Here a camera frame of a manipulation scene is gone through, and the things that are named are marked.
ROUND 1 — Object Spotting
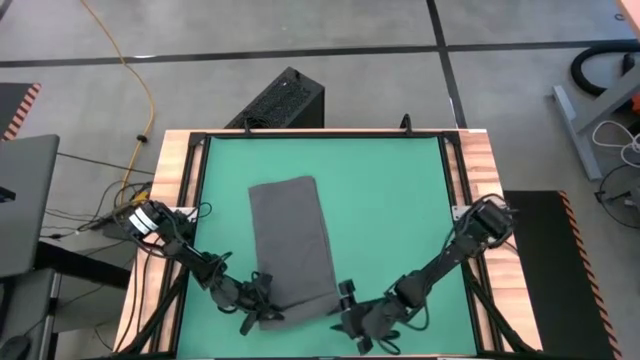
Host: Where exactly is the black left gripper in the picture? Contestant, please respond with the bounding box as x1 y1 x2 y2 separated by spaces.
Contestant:
238 272 286 336

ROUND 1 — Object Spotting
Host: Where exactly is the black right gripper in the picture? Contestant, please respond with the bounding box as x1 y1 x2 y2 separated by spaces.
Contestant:
327 279 402 356

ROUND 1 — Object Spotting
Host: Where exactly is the grey woven towel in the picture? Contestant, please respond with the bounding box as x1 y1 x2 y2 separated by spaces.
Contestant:
248 174 346 332

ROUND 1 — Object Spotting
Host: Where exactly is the green table mat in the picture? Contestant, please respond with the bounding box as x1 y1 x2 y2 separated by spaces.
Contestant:
175 135 479 357

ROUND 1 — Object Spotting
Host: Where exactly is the black power strip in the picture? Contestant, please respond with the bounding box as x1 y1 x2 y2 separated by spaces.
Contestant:
79 199 134 242

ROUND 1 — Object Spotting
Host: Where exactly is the black desk base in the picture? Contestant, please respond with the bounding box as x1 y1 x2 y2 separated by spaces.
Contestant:
34 240 132 290

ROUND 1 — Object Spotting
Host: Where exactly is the black computer tower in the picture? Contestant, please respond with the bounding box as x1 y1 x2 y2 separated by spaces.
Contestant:
223 66 326 130

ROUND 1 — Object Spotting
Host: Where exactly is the black mat orange striped edge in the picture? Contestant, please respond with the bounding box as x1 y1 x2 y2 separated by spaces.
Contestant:
502 189 625 360
0 82 42 142

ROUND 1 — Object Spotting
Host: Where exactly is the black computer mouse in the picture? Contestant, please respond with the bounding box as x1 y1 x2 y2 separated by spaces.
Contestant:
0 333 32 360

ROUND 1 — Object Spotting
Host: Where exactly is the grey metal desk leg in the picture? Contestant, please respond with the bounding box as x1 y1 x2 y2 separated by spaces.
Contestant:
552 74 640 181

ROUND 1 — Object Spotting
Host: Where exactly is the wooden desk corner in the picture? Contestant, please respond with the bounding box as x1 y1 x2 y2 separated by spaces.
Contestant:
615 0 640 37

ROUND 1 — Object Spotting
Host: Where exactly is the black aluminium table frame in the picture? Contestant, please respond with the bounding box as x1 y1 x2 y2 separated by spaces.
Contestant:
117 130 531 360

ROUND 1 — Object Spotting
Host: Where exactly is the thin black floor cable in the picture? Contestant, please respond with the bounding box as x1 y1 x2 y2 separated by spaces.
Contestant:
54 151 156 176

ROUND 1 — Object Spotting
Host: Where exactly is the yellow extension cable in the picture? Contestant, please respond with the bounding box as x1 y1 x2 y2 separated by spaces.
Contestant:
78 0 156 207

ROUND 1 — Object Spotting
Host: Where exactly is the black looped cable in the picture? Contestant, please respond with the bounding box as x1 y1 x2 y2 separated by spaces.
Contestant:
594 163 640 231

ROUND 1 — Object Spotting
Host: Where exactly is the white cable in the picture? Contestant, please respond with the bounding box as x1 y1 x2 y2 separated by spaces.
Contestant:
591 118 640 169

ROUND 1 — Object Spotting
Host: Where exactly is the black vacuum hose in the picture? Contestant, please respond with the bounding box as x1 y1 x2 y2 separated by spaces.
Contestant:
569 42 640 99

